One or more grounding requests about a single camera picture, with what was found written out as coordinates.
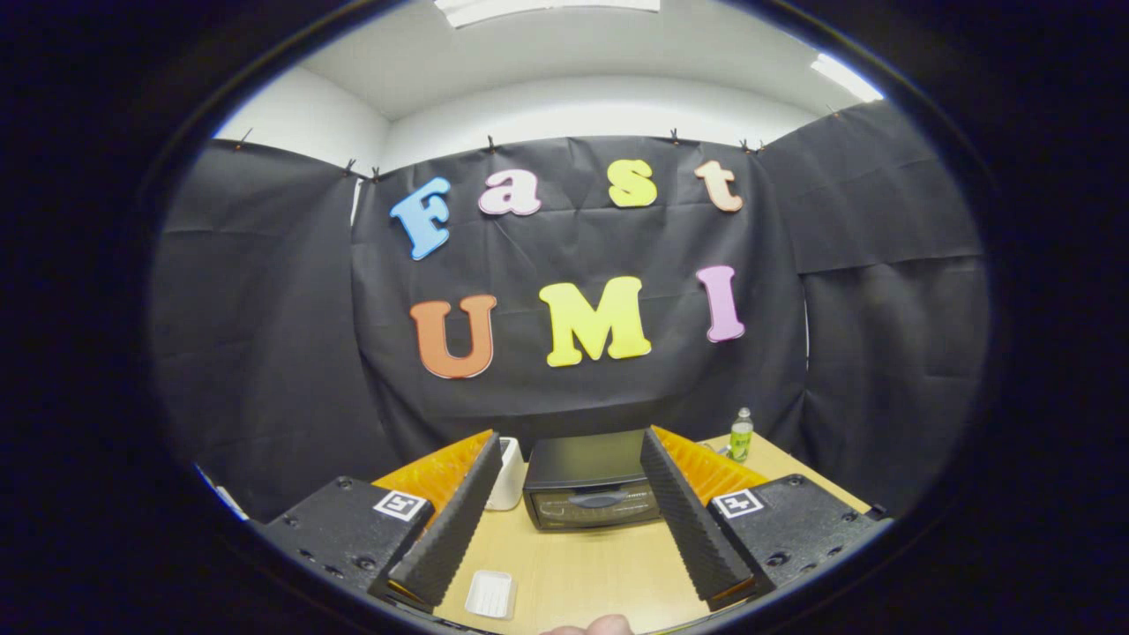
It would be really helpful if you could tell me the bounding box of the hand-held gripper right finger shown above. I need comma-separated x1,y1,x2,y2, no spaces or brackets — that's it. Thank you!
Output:
639,425,887,611

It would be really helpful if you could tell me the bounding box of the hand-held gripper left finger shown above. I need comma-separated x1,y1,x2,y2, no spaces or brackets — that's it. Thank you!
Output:
263,430,504,614

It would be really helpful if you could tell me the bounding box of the black toaster oven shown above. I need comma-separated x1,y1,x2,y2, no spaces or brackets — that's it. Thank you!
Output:
522,430,662,532

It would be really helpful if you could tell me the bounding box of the white bread toaster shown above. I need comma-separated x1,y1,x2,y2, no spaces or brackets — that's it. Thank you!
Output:
483,437,527,512

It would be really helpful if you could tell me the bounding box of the small white plastic tray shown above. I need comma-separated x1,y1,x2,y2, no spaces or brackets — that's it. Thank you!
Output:
464,570,518,620

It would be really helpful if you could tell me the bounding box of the green label drink bottle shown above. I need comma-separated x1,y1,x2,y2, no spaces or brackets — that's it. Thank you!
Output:
729,407,755,464

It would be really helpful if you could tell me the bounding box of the short ceiling light panel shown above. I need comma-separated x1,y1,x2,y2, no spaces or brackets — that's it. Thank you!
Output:
810,53,885,104

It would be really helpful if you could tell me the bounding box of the long ceiling light panel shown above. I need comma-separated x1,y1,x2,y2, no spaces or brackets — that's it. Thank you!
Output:
434,0,661,27

